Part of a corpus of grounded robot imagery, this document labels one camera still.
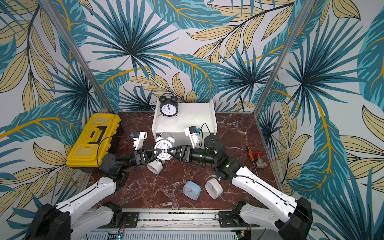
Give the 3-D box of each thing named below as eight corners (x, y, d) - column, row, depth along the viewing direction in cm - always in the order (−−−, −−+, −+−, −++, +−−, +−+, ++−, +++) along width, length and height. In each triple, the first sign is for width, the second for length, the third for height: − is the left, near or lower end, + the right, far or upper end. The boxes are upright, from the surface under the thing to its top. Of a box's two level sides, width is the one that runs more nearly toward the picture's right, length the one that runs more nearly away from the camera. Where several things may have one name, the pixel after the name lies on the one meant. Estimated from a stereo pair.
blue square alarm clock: (182, 193, 84) (182, 188, 77) (187, 184, 87) (187, 179, 80) (197, 201, 81) (197, 197, 74) (201, 192, 84) (202, 187, 77)
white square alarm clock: (213, 200, 82) (215, 196, 74) (204, 187, 86) (205, 181, 79) (221, 194, 84) (224, 189, 77) (212, 181, 88) (214, 175, 81)
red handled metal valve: (256, 169, 93) (258, 166, 90) (252, 154, 100) (254, 151, 96) (264, 169, 93) (267, 166, 90) (260, 154, 100) (262, 151, 96)
